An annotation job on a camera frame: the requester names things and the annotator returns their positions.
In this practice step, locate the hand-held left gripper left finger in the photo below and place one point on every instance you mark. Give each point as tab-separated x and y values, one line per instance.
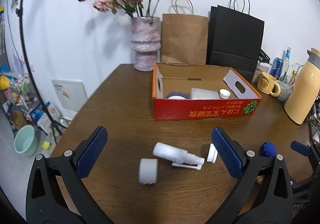
92	154

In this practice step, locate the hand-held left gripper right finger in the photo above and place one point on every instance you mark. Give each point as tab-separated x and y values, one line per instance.
227	156

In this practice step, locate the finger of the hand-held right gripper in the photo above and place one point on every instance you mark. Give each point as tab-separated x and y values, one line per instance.
303	184
301	147

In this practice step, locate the white ribbed cap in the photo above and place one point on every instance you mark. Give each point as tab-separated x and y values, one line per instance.
212	153

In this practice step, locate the blue plastic cap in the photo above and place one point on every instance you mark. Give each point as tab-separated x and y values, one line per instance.
268	149

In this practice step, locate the red cardboard box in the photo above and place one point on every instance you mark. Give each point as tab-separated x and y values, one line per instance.
200	111

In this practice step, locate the white spray bottle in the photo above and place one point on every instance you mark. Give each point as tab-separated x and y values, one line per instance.
170	154

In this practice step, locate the white pill bottle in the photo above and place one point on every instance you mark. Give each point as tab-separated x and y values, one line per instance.
148	171

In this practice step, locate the small white bottle cap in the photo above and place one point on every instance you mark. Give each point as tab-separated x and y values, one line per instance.
224	93

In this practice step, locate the translucent rectangular plastic container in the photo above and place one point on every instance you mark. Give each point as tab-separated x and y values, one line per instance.
205	93

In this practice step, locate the blue rimmed round lid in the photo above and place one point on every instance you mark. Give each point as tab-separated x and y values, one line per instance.
178	95

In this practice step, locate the yellow thermos jug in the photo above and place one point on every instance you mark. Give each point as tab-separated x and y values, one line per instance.
302	94

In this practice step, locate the grey cup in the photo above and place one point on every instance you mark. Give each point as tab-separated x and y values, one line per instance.
283	91

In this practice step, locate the blue and white boxes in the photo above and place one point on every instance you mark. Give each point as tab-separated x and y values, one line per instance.
45	117

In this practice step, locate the white flat board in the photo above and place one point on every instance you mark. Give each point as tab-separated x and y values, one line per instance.
70	94

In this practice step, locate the green plastic bucket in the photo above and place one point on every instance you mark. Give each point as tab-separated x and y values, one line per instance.
25	142

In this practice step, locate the yellow bear mug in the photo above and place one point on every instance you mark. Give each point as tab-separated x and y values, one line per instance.
267	84

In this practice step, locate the brown cardboard carton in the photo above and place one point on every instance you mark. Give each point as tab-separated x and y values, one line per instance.
17	119

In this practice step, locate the blue drink can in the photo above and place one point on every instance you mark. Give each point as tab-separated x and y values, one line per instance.
276	67

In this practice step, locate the clear bottle with blue top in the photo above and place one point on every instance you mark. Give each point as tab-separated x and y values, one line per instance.
285	64

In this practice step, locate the glass jar with clip lid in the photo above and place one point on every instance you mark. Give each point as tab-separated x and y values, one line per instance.
260	69

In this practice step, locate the cluttered storage rack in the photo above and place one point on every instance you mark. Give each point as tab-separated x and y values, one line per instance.
15	91

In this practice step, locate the black light stand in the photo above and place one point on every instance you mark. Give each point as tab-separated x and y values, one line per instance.
27	64

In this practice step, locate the black paper bag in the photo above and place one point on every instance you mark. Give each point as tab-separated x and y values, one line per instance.
235	39

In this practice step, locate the pink speckled vase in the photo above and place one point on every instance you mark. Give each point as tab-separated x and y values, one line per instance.
145	44

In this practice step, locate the brown paper bag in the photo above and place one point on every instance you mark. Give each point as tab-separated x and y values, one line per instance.
183	39

